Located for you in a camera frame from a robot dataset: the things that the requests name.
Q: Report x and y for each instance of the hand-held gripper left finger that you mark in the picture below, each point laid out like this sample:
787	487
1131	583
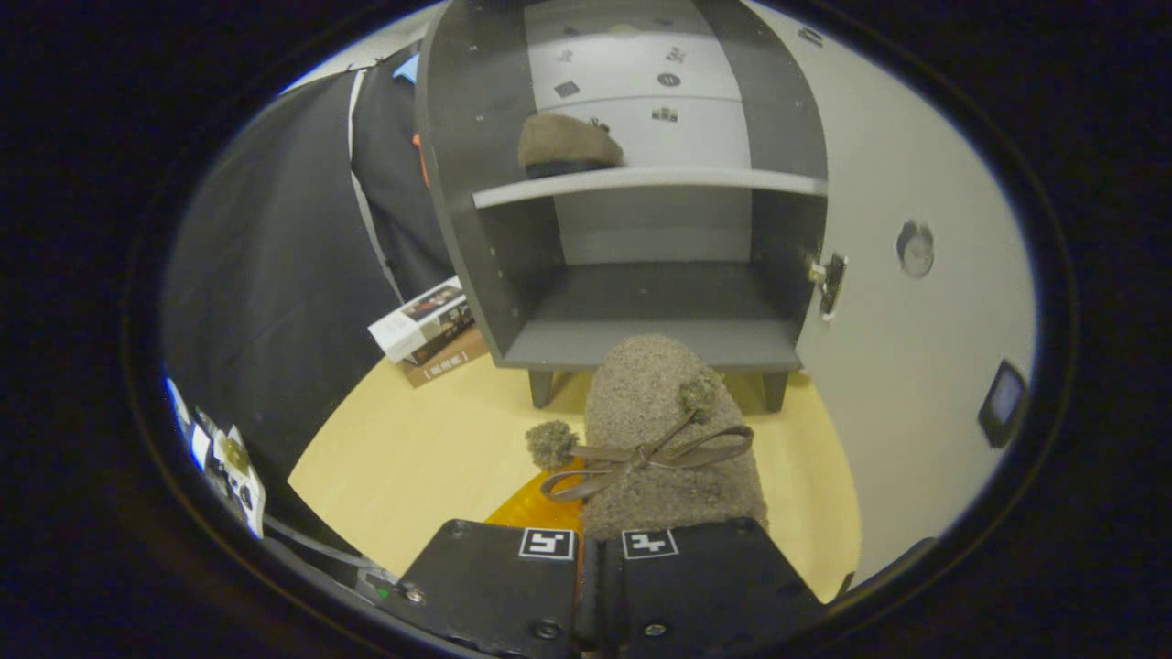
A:
494	586

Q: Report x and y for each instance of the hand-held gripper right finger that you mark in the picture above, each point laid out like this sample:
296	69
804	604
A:
714	586

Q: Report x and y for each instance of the brown felt shoe with bow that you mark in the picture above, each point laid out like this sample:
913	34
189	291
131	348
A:
641	403
563	142

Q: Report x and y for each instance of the dark grey shoe cabinet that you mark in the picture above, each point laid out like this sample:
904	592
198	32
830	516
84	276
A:
641	302

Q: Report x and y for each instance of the metal door hinge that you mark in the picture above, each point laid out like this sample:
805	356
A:
831	284

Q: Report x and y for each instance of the brown book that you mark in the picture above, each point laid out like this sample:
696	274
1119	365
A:
449	364

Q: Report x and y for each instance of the white book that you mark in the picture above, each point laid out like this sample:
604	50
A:
407	325

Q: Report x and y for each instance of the cluttered white side table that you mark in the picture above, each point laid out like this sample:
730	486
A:
238	476

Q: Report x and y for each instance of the black backdrop cloth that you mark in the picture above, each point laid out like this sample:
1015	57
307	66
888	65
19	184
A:
275	275

